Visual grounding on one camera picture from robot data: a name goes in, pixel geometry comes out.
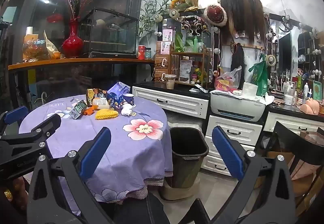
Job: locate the plastic bag with red contents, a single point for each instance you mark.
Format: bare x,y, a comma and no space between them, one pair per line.
226,79

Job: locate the red embroidered hat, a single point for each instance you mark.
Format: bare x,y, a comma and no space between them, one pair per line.
215,15

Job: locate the hanging hair extensions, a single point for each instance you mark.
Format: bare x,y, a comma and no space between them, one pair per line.
240,16

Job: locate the glass bird cage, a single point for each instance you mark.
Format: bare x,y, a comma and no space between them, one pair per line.
111,34

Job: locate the black wig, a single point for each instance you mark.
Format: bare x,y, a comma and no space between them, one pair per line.
238,62

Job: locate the white dark pouch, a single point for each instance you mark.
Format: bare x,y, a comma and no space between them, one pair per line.
184,69

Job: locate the red tin can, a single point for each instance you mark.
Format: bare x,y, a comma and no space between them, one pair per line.
141,52

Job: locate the tape roll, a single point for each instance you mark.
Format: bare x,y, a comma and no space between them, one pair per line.
270,59

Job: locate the green shopping bag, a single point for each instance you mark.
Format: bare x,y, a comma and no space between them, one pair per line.
260,74

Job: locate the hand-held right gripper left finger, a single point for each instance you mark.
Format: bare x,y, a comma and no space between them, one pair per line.
97,153

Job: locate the dark blue paper cup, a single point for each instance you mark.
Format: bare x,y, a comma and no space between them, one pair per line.
129,99

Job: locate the yellow sign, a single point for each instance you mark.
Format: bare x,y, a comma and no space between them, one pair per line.
31,77

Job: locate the white drawer cabinet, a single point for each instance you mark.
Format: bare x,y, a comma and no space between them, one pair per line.
172,103

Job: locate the green milk carton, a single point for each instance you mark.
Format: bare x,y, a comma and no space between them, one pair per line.
77,110

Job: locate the orange yellow snack packet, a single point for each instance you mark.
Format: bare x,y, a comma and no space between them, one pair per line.
100,104

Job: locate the wooden-edged counter shelf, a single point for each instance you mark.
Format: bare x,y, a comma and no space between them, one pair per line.
76,61

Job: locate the black chair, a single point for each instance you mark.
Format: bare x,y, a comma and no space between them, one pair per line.
298,148

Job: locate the red dried branches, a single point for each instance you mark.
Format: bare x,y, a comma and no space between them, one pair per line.
74,3

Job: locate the ornate dark headdress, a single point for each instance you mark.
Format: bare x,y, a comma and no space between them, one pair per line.
193,25

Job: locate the wooden shelf rack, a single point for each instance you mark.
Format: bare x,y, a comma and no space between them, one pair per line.
192,53

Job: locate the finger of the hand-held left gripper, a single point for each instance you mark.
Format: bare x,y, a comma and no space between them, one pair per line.
48,126
16,116

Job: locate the plastic coffee cup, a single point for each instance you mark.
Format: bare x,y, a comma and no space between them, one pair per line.
170,82

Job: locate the pink card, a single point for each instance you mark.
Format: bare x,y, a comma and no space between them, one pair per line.
167,35

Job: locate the glass jar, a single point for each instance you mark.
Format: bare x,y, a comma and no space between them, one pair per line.
148,53

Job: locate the white printer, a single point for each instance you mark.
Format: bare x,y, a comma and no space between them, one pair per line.
238,110

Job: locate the green framed picture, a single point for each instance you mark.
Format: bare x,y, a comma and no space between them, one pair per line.
317,89

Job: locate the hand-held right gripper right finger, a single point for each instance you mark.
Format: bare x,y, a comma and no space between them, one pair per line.
226,153

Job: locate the black-framed mirror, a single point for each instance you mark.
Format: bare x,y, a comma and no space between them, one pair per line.
284,54

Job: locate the person's left hand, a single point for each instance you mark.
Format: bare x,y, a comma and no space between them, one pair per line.
16,188

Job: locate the white vanity drawer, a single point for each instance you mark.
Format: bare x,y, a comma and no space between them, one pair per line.
291,122

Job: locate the orange cardboard box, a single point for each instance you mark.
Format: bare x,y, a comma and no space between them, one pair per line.
31,36

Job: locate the white plush toy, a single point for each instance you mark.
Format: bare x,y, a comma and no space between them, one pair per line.
127,110

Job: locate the dark blue chip bag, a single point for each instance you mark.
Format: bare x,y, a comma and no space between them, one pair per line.
95,95

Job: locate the white hair tool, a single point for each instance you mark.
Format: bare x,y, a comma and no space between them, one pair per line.
200,89

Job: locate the white patterned cushion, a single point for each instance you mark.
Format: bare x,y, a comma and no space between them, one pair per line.
184,120

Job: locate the purple plastic packet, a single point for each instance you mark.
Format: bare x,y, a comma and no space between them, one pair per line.
118,88

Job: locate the pink white box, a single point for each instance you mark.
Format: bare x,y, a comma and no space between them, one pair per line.
164,48

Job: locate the yellow knitted cloth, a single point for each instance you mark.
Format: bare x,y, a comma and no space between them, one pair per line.
106,114

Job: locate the purple floral tablecloth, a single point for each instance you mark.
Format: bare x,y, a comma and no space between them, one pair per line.
131,158

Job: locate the green leafy branches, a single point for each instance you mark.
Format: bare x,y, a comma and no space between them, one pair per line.
151,11

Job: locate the sunflower bouquet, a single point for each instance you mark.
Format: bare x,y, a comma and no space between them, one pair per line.
183,0

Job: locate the orange peel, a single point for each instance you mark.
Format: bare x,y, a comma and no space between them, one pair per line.
89,111

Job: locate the row of cosmetic bottles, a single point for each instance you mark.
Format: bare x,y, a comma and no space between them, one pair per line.
291,89

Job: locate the black trash bin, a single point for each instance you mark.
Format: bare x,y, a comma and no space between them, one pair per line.
187,163

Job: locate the red vase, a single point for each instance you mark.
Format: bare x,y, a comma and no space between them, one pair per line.
73,44

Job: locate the white drawer unit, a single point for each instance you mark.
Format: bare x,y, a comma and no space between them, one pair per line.
234,132

